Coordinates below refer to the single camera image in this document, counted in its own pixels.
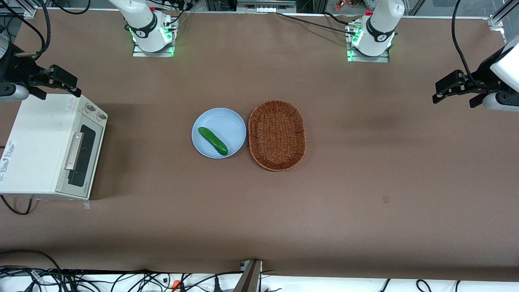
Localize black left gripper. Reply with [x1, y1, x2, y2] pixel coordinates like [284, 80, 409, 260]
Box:
[432, 70, 489, 108]

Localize white toaster oven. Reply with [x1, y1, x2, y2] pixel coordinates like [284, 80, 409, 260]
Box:
[0, 94, 108, 200]

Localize green cucumber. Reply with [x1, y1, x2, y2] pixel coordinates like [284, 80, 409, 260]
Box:
[198, 127, 229, 156]

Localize light blue plate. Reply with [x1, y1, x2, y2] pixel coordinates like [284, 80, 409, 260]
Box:
[191, 107, 247, 159]

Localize brown wicker basket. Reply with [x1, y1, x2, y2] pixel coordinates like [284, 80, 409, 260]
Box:
[248, 100, 307, 172]

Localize grey power strip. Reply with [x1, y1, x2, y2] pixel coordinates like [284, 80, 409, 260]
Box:
[237, 1, 297, 13]

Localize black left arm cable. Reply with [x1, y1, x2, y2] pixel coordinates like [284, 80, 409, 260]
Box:
[451, 0, 484, 86]

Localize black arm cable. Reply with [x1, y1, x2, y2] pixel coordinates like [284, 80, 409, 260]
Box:
[451, 0, 484, 86]
[0, 0, 51, 58]

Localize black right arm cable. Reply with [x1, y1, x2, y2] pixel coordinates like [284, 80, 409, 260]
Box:
[0, 0, 51, 58]

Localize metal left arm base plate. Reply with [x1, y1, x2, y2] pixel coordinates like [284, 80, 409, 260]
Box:
[345, 21, 390, 63]

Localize aluminium frame profile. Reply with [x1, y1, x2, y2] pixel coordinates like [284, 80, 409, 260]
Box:
[0, 5, 36, 17]
[488, 0, 519, 32]

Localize black oven power cord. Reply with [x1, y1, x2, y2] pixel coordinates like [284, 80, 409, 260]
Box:
[0, 194, 34, 216]

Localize black cable across table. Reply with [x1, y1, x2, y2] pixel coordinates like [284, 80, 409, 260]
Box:
[276, 11, 358, 35]

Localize tangled black floor cables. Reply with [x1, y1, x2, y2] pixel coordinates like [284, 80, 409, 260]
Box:
[0, 249, 244, 292]

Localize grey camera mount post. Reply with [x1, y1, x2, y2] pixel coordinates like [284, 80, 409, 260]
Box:
[234, 260, 263, 292]

